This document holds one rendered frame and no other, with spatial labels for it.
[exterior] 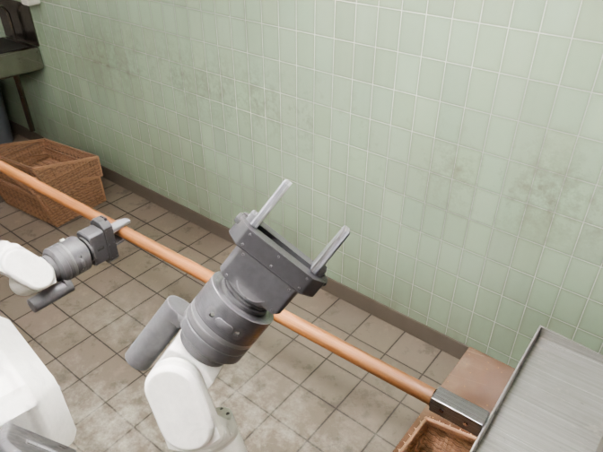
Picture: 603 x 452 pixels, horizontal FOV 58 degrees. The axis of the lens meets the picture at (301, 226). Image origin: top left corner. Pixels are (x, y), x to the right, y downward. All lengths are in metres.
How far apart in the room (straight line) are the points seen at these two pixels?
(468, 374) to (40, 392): 1.39
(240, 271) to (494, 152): 1.64
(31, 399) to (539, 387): 0.81
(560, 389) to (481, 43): 1.30
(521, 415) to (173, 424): 0.60
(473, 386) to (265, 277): 1.33
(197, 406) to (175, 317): 0.10
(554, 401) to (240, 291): 0.65
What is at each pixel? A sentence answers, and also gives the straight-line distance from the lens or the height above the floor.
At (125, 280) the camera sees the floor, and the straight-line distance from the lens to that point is 3.22.
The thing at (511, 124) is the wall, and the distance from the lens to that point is 2.09.
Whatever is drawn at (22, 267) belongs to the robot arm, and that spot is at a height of 1.25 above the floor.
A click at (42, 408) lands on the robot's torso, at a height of 1.37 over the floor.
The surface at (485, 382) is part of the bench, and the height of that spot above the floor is 0.58.
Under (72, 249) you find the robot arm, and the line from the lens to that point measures 1.33.
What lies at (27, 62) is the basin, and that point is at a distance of 4.37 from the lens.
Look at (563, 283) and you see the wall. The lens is 2.30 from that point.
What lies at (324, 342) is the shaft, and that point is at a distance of 1.04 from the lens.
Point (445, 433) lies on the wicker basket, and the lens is 1.55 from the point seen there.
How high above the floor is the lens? 1.95
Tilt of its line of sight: 34 degrees down
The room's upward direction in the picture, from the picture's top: straight up
